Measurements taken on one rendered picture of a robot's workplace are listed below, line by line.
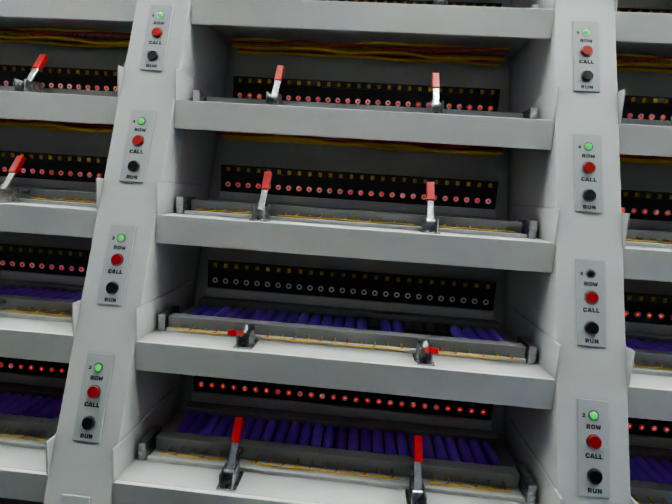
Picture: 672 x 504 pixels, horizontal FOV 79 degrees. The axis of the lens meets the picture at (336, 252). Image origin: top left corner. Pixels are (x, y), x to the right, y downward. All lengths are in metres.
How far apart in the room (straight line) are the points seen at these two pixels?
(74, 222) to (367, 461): 0.59
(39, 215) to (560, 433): 0.84
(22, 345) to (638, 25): 1.09
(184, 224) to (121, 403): 0.28
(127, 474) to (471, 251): 0.60
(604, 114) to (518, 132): 0.13
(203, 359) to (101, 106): 0.45
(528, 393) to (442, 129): 0.41
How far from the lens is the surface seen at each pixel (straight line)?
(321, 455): 0.70
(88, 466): 0.74
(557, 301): 0.67
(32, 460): 0.81
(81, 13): 0.94
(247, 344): 0.64
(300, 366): 0.61
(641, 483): 0.83
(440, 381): 0.62
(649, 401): 0.74
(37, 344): 0.77
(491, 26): 0.81
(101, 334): 0.71
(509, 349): 0.69
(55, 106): 0.86
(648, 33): 0.90
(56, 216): 0.79
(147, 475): 0.72
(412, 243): 0.62
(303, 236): 0.62
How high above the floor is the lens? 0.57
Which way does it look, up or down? 10 degrees up
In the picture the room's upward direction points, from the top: 5 degrees clockwise
